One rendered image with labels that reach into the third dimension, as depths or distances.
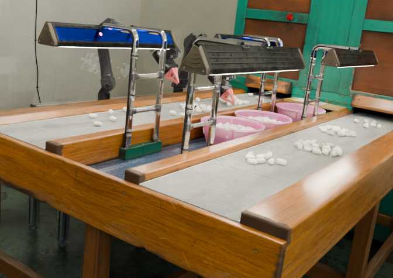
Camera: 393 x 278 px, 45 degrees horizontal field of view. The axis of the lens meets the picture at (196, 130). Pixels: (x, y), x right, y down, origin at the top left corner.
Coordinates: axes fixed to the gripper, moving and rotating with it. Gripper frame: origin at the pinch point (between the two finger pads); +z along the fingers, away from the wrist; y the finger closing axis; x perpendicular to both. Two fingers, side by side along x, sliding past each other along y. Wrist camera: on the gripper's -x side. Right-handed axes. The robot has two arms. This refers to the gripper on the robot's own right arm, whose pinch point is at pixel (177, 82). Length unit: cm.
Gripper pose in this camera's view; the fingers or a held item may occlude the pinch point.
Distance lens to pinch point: 237.3
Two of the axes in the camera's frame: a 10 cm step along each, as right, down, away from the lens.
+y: 5.6, -1.2, 8.2
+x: -6.2, 5.9, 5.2
